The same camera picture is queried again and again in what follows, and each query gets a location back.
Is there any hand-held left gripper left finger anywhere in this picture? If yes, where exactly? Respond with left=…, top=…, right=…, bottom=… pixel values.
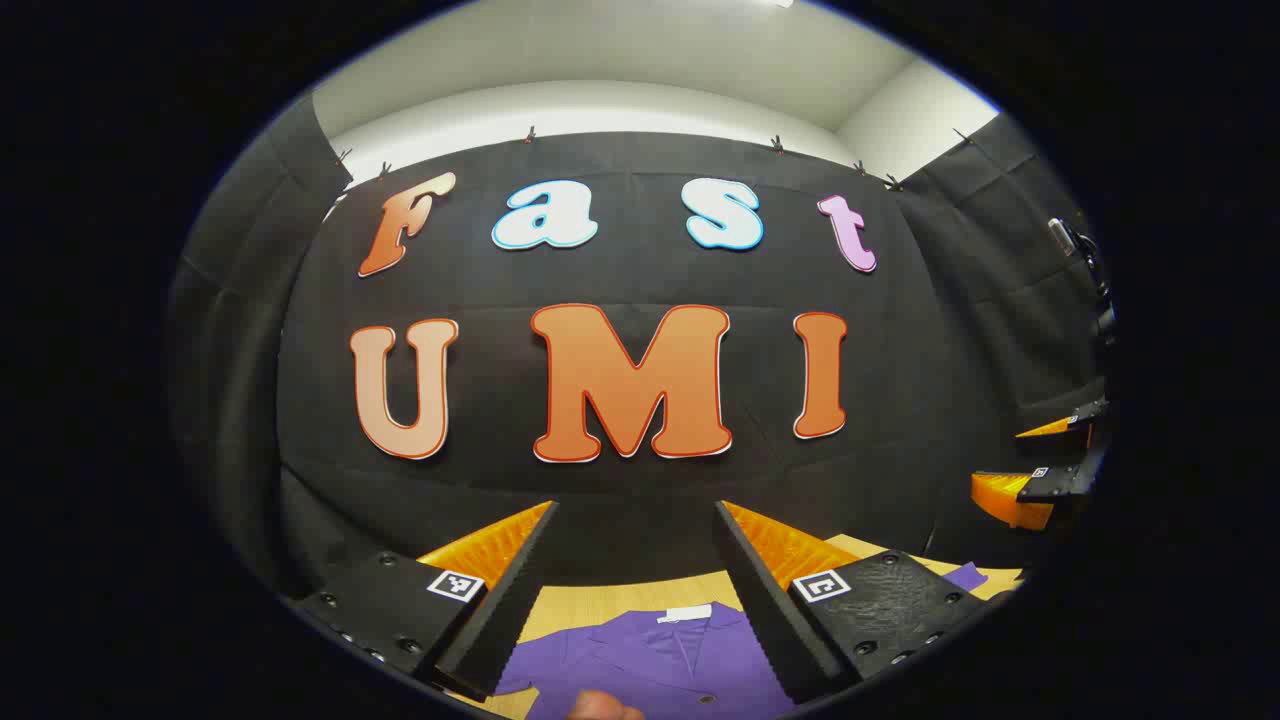
left=285, top=500, right=559, bottom=701

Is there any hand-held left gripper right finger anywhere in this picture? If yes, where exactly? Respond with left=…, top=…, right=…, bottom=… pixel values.
left=712, top=500, right=1006, bottom=706

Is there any purple collared shirt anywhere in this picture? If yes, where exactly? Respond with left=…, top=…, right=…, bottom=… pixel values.
left=495, top=562, right=991, bottom=720

